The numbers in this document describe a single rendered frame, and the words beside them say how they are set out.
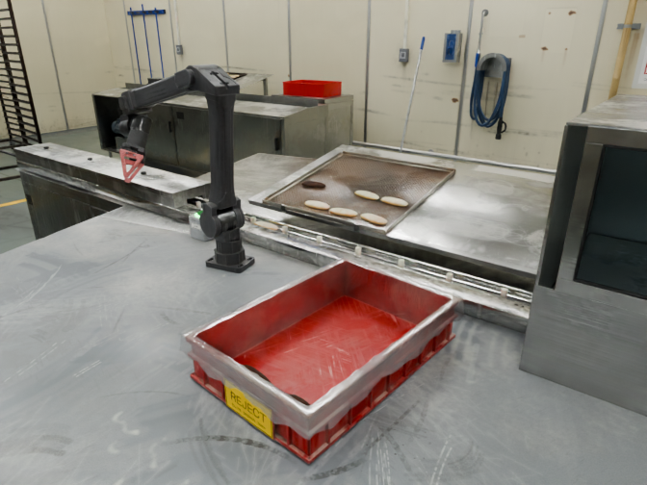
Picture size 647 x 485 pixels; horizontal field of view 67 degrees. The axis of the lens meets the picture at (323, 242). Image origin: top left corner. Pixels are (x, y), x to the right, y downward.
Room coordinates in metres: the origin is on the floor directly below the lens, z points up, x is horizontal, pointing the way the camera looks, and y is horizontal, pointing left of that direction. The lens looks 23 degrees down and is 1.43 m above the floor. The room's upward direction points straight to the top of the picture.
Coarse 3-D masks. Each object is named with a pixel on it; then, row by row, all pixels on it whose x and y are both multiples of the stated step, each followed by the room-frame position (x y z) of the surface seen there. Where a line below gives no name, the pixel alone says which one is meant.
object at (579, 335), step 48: (624, 96) 1.16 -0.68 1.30; (576, 144) 0.88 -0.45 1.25; (624, 144) 0.74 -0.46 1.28; (576, 192) 0.78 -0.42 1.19; (576, 240) 0.77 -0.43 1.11; (576, 288) 0.76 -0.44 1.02; (528, 336) 0.80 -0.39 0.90; (576, 336) 0.75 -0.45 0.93; (624, 336) 0.71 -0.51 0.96; (576, 384) 0.74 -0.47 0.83; (624, 384) 0.70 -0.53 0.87
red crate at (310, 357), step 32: (320, 320) 0.97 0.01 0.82; (352, 320) 0.97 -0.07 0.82; (384, 320) 0.97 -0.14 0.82; (256, 352) 0.85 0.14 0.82; (288, 352) 0.85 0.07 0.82; (320, 352) 0.85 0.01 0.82; (352, 352) 0.85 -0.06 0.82; (288, 384) 0.75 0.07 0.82; (320, 384) 0.75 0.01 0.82; (384, 384) 0.72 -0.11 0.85; (352, 416) 0.65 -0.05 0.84; (288, 448) 0.59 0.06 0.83; (320, 448) 0.58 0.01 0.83
